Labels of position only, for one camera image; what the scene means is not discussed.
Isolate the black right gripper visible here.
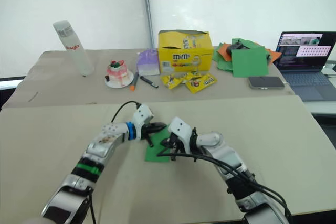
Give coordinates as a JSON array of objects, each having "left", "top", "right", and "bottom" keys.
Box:
[{"left": 156, "top": 132, "right": 186, "bottom": 161}]

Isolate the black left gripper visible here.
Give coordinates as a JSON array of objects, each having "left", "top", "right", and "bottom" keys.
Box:
[{"left": 140, "top": 122, "right": 168, "bottom": 148}]

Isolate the small green paper sheet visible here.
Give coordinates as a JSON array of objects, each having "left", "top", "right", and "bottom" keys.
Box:
[{"left": 144, "top": 126, "right": 172, "bottom": 163}]

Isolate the orange paper sheet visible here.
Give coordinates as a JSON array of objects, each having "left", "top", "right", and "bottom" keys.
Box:
[
  {"left": 264, "top": 47, "right": 282, "bottom": 64},
  {"left": 216, "top": 42, "right": 234, "bottom": 62}
]

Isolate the large green paper sheet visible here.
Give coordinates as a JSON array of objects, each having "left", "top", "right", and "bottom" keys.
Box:
[{"left": 230, "top": 46, "right": 269, "bottom": 79}]

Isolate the black marker pen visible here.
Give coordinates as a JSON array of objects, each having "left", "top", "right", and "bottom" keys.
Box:
[{"left": 139, "top": 76, "right": 160, "bottom": 89}]

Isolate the yellow candy packet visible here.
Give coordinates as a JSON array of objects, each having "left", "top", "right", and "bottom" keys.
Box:
[
  {"left": 184, "top": 72, "right": 219, "bottom": 94},
  {"left": 182, "top": 71, "right": 203, "bottom": 84},
  {"left": 160, "top": 73, "right": 185, "bottom": 90}
]

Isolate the grey pen with orange cap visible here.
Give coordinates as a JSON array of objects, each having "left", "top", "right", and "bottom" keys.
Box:
[{"left": 129, "top": 71, "right": 140, "bottom": 92}]

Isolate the white round plate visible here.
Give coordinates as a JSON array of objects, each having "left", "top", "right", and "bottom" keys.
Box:
[{"left": 104, "top": 70, "right": 135, "bottom": 89}]

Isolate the pink toy cake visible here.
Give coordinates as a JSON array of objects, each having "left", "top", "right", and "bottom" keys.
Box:
[{"left": 106, "top": 60, "right": 129, "bottom": 86}]

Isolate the purple tissue box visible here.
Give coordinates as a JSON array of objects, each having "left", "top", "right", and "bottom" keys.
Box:
[{"left": 136, "top": 48, "right": 161, "bottom": 77}]

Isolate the yellow candy carton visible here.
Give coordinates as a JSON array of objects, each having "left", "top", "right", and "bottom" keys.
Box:
[{"left": 157, "top": 29, "right": 214, "bottom": 73}]

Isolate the pile of green paper sheets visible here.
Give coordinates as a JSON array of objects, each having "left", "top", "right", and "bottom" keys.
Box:
[{"left": 212, "top": 38, "right": 275, "bottom": 73}]

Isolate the beige cardboard table cover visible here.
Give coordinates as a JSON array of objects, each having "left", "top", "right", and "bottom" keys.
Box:
[
  {"left": 0, "top": 94, "right": 336, "bottom": 221},
  {"left": 2, "top": 47, "right": 296, "bottom": 110}
]

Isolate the small black device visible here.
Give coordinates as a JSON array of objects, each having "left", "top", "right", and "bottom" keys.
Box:
[{"left": 226, "top": 39, "right": 249, "bottom": 56}]

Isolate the grey smartphone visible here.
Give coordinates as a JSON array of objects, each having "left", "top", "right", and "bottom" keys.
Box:
[{"left": 247, "top": 76, "right": 286, "bottom": 90}]

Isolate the corrugated metal conduit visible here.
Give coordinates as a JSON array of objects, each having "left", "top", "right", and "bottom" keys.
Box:
[{"left": 141, "top": 0, "right": 155, "bottom": 49}]

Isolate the dark grey laptop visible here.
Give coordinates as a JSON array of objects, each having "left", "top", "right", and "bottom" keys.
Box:
[{"left": 274, "top": 31, "right": 336, "bottom": 102}]

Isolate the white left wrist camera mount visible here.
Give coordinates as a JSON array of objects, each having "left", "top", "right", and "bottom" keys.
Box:
[{"left": 132, "top": 104, "right": 155, "bottom": 131}]

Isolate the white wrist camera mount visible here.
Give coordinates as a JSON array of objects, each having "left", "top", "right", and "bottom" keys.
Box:
[
  {"left": 132, "top": 104, "right": 155, "bottom": 131},
  {"left": 167, "top": 116, "right": 196, "bottom": 154}
]

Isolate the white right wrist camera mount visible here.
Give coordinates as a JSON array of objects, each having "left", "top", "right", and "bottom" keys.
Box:
[{"left": 167, "top": 116, "right": 196, "bottom": 154}]

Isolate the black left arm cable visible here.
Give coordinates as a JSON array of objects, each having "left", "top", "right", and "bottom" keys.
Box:
[{"left": 110, "top": 100, "right": 140, "bottom": 130}]

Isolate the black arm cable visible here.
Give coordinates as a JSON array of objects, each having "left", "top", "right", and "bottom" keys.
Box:
[
  {"left": 193, "top": 154, "right": 287, "bottom": 217},
  {"left": 110, "top": 100, "right": 140, "bottom": 130},
  {"left": 171, "top": 152, "right": 293, "bottom": 224}
]

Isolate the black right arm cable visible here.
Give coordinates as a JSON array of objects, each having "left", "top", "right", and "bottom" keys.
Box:
[
  {"left": 193, "top": 154, "right": 287, "bottom": 217},
  {"left": 171, "top": 152, "right": 293, "bottom": 224}
]

